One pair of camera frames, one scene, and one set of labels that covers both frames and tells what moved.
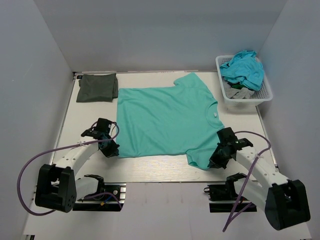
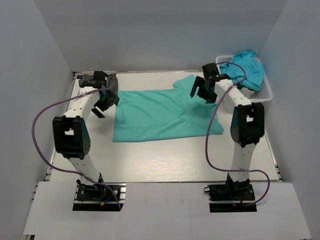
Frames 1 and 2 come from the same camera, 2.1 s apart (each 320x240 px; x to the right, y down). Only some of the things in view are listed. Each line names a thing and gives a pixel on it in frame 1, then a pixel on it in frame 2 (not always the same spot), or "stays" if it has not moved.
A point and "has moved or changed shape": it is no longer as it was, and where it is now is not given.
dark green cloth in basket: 238,86 stays
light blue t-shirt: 244,67 stays
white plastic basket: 262,95 stays
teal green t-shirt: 182,119 has moved or changed shape
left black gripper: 114,150 → 111,102
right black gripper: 215,162 → 210,98
